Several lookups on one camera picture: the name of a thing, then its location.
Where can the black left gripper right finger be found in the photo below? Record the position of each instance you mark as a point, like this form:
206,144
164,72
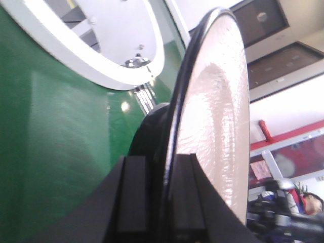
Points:
199,214

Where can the beige black-rimmed plate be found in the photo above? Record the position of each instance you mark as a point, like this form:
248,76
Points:
208,116

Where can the sleeping man in jacket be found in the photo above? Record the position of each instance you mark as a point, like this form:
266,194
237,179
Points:
286,198

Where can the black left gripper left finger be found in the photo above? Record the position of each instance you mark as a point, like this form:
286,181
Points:
115,212

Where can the red pipe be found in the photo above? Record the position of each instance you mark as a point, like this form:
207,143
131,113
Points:
263,126

